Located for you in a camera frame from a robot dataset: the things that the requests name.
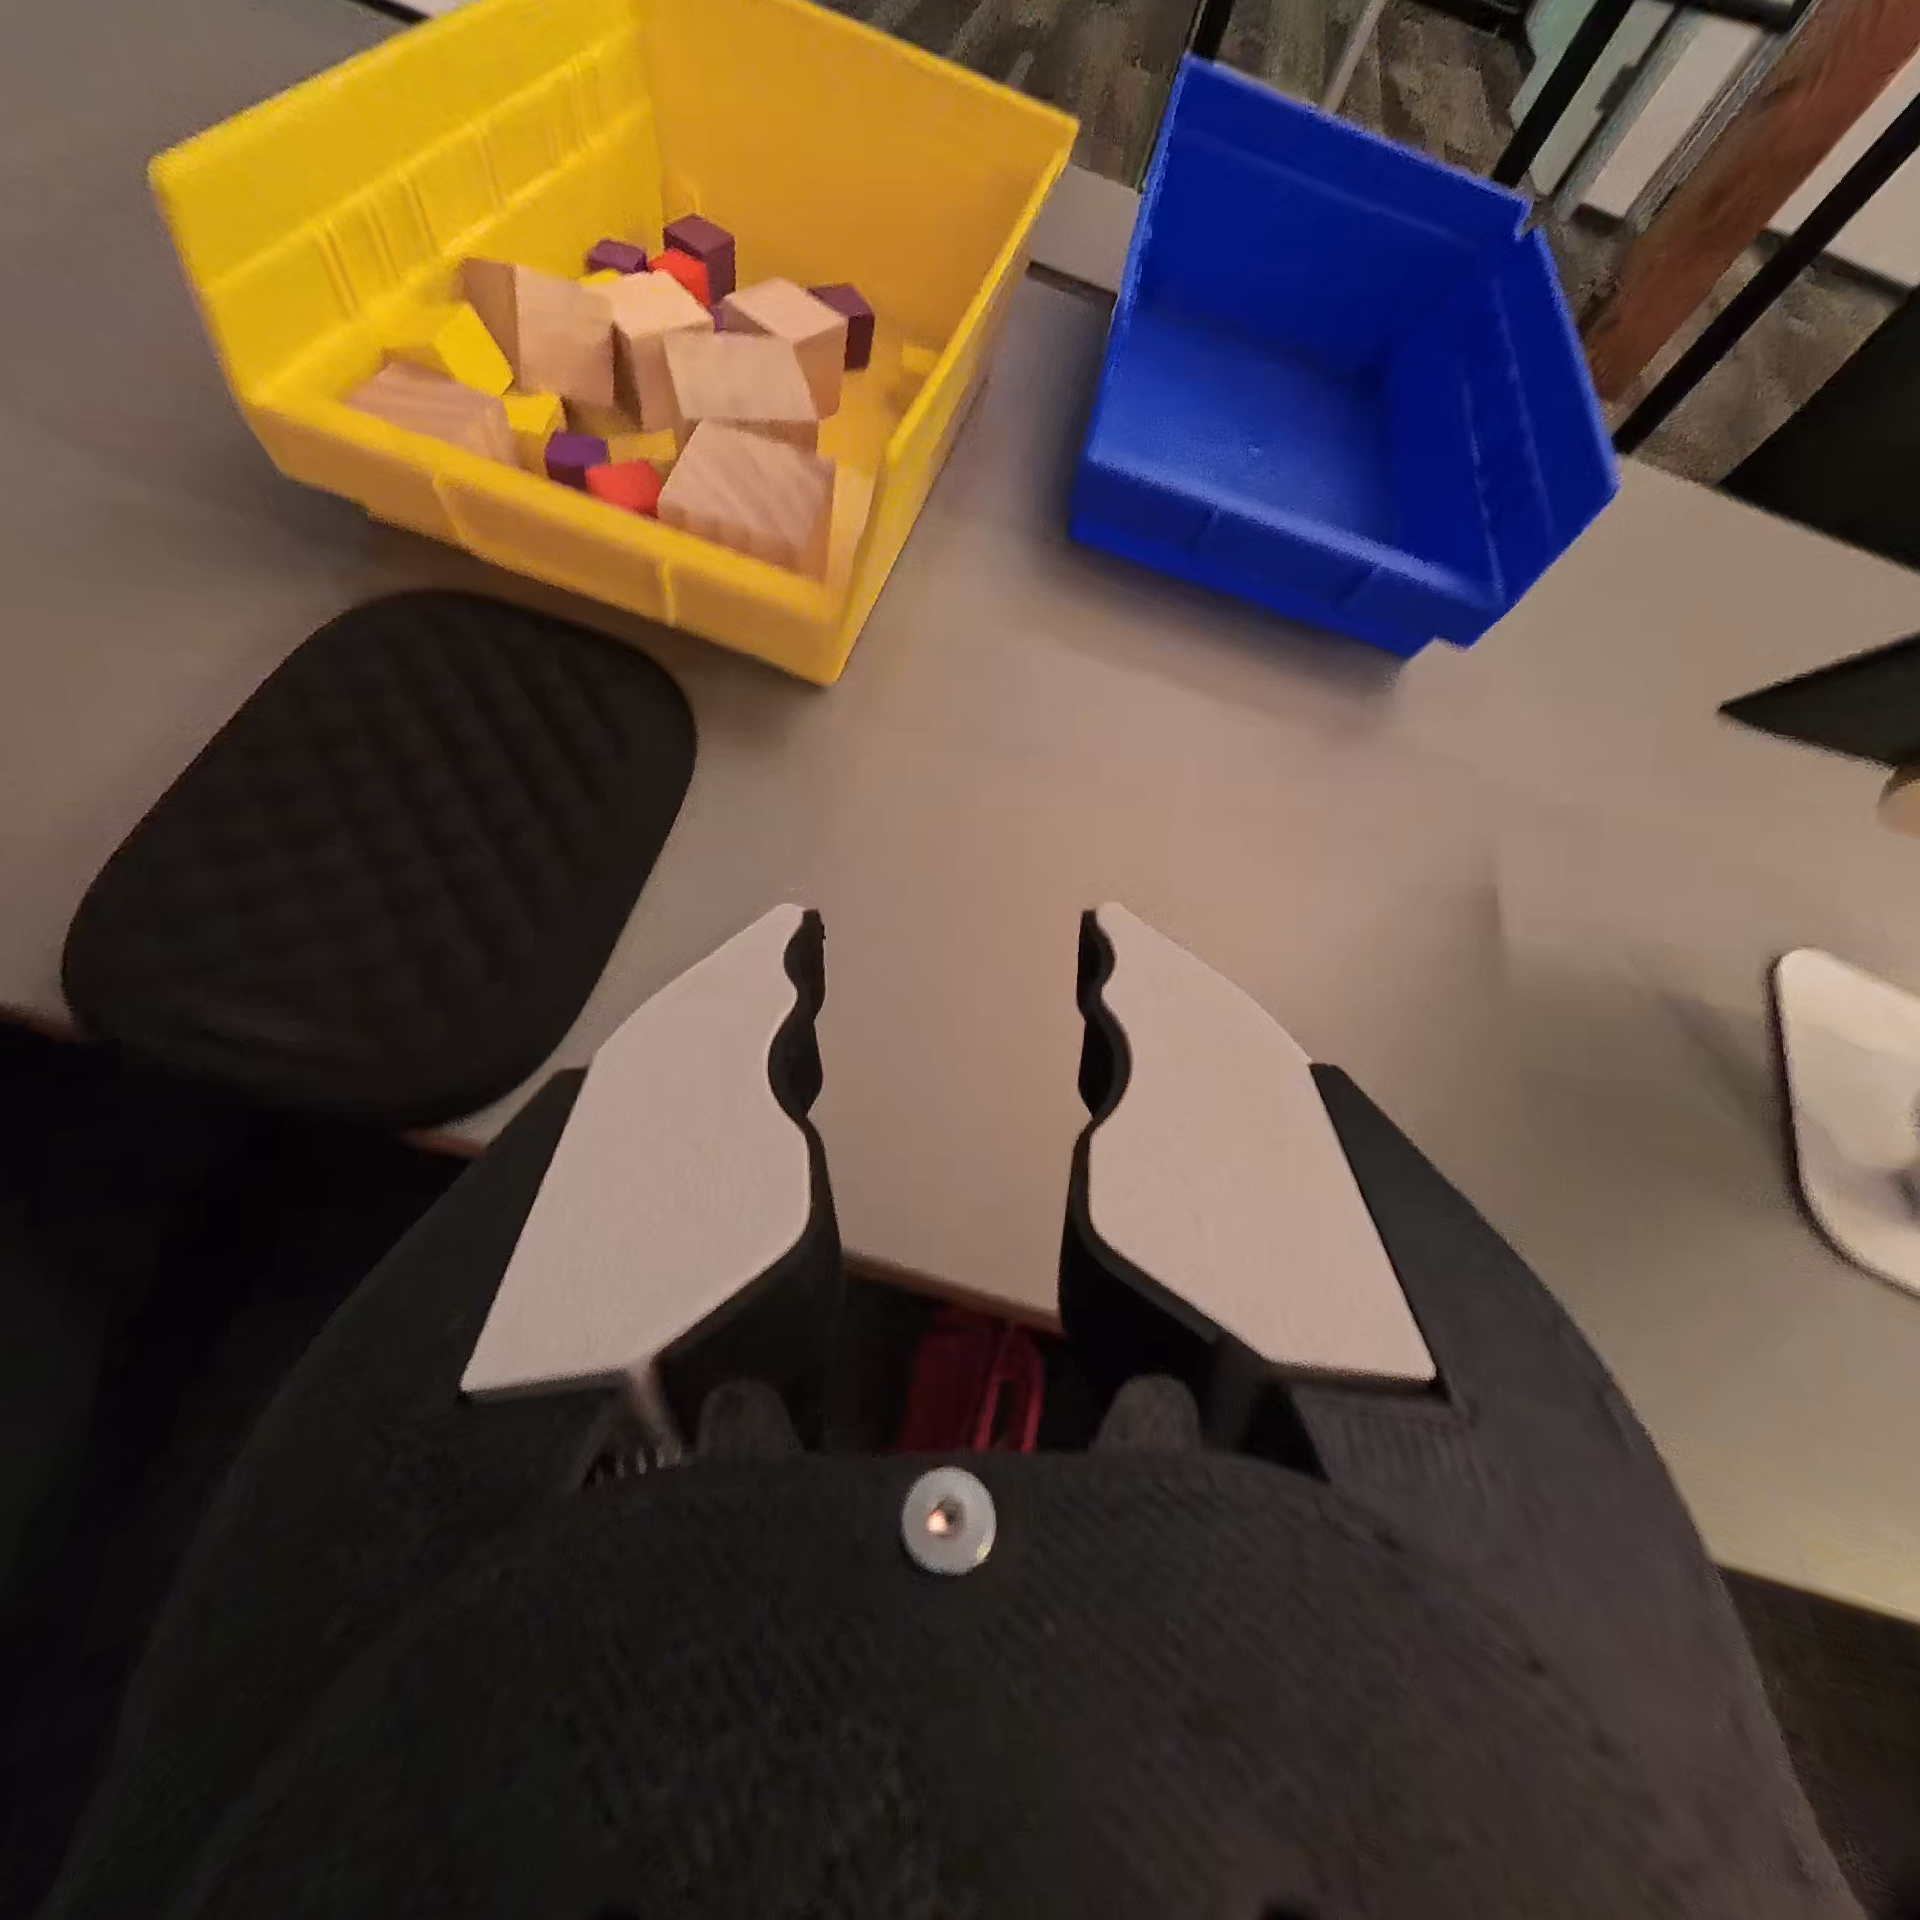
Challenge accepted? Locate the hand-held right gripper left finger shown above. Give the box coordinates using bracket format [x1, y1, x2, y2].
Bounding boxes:
[459, 903, 846, 1466]

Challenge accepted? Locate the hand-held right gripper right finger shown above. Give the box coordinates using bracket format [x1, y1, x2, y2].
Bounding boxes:
[1059, 903, 1437, 1452]

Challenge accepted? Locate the blue plastic bin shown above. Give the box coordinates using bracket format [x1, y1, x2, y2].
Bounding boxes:
[1068, 58, 1623, 659]

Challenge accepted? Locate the pile of wooden cubes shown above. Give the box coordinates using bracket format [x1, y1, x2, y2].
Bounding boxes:
[349, 213, 943, 580]

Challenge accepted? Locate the yellow plastic bin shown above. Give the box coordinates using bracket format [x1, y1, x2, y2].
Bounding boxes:
[149, 0, 1083, 686]

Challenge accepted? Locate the black sign panel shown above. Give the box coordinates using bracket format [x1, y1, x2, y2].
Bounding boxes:
[1717, 636, 1920, 774]

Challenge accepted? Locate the brown wooden beam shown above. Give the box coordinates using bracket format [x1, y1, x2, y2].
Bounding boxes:
[1582, 0, 1910, 400]

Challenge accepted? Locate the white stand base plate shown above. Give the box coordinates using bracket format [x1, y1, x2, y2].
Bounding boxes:
[1771, 945, 1920, 1301]

